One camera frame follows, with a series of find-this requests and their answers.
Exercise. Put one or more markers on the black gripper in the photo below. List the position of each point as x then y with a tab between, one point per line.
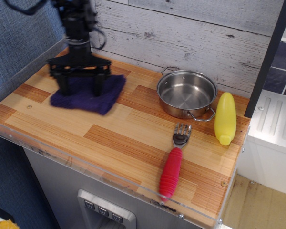
79	61

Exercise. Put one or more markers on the purple towel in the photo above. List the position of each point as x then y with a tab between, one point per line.
82	96

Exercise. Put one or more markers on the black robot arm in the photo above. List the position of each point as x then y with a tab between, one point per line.
79	21

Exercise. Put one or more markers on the clear acrylic front guard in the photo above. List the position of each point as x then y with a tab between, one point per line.
113	152

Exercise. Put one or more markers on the stainless steel pot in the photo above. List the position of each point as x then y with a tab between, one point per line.
186	94

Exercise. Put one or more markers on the grey toy kitchen cabinet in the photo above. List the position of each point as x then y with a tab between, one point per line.
61	176

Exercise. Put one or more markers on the silver button dispenser panel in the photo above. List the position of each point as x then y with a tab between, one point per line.
99	213

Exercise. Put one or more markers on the yellow plastic corn toy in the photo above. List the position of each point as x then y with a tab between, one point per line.
225	119

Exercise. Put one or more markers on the yellow object at corner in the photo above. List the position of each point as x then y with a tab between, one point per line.
8	224

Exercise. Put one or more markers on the white ribbed side unit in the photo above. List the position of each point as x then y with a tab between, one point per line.
263	158

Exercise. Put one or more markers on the fork with red handle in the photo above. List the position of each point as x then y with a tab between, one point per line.
170	175

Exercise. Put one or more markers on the dark right upright post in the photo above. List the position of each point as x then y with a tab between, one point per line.
268	59

